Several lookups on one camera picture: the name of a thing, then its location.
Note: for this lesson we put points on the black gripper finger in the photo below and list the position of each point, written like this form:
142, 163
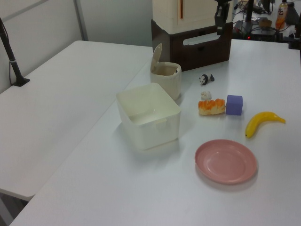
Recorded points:
220, 31

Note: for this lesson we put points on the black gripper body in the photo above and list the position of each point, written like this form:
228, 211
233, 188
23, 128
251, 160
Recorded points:
222, 14

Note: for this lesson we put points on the cream trash can lid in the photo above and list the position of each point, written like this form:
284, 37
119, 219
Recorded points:
156, 56

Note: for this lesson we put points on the cream trash can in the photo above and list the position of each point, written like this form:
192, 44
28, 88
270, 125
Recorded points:
169, 84

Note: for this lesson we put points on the black upright stand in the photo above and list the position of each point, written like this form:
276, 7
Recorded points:
249, 10

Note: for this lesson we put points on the dark brown drawer cabinet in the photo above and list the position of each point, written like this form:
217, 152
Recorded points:
200, 56

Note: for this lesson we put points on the copper orange strip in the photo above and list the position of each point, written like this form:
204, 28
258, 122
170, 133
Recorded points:
181, 9

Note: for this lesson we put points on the small cardboard box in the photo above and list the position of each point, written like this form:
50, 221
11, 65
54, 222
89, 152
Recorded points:
265, 23

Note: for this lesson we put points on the black white panda toy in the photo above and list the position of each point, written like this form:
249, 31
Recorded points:
205, 78

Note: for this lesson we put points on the orange tea bottle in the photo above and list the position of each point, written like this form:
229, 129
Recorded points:
281, 16

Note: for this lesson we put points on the crumpled white paper ball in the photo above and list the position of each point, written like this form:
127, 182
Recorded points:
206, 95

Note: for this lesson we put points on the purple cube block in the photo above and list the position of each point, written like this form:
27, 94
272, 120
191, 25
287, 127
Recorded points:
234, 106

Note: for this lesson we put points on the orange glazed bread loaf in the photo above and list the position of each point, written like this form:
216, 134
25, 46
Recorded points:
211, 107

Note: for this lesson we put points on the yellow banana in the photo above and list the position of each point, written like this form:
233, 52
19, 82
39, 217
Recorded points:
256, 122

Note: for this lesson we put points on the cream plastic storage box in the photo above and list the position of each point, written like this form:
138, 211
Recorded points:
150, 131

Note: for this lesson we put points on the pink plate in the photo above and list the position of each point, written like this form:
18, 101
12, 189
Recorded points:
225, 162

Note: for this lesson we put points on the black pole with clamp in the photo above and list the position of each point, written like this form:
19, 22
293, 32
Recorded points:
11, 61

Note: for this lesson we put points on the black clamp bracket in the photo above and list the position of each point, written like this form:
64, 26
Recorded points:
295, 41

